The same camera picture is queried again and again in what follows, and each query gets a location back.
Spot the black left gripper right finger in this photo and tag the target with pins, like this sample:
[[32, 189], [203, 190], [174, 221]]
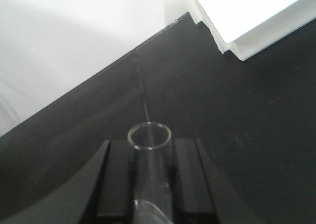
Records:
[[202, 195]]

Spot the left white storage bin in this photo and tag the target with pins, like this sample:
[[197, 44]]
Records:
[[246, 27]]

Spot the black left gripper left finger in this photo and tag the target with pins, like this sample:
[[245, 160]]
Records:
[[98, 193]]

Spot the clear glass test tube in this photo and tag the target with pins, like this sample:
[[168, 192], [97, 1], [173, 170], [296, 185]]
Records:
[[152, 165]]

